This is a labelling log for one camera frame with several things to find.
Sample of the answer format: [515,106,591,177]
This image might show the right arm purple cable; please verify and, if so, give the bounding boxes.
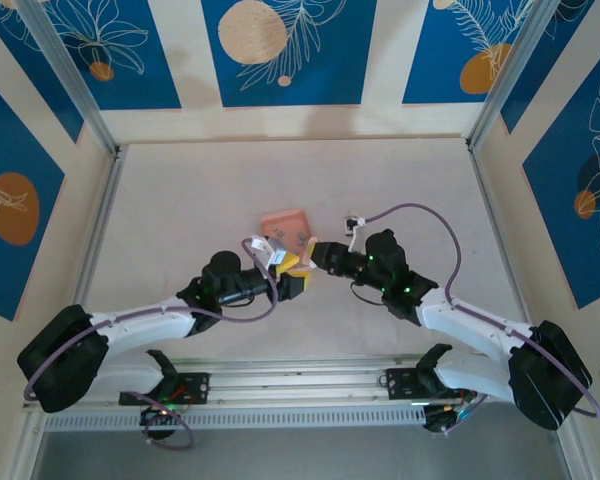
[364,202,600,419]

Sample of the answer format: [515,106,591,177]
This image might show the left aluminium side rail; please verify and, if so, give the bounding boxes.
[72,144,129,311]

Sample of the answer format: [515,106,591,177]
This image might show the left black mount plate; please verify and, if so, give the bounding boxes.
[118,372,211,406]

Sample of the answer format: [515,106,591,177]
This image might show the left aluminium frame post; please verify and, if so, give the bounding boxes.
[15,0,127,157]

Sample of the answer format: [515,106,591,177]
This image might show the pink plastic tray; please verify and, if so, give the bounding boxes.
[259,208,314,251]

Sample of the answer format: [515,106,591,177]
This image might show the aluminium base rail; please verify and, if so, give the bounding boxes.
[22,352,511,416]

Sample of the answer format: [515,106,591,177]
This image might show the right aluminium frame post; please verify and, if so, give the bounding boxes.
[465,0,561,151]

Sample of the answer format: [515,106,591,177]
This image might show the aluminium frame post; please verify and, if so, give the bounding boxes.
[465,0,561,151]
[15,0,127,157]

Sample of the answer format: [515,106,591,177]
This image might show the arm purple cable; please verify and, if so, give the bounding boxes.
[23,238,281,451]
[364,202,600,419]

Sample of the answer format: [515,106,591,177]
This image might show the left controller board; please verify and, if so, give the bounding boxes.
[138,404,191,429]

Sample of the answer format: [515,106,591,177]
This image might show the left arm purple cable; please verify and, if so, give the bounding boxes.
[23,238,281,451]

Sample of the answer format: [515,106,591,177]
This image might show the aluminium side rail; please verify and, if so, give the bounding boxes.
[467,142,534,331]
[72,144,129,311]

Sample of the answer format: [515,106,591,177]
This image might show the right aluminium side rail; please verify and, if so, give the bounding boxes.
[467,142,534,331]

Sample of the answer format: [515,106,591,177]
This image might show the right controller board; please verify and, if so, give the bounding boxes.
[422,402,481,434]

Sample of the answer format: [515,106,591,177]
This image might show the right black mount plate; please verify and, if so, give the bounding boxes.
[385,367,434,401]

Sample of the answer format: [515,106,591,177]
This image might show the controller board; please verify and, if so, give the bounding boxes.
[422,402,481,434]
[138,404,191,429]

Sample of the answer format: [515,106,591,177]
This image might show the grey slotted cable duct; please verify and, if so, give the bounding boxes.
[43,405,427,432]

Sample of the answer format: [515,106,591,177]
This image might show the black mount plate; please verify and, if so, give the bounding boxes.
[118,372,211,406]
[385,367,434,401]

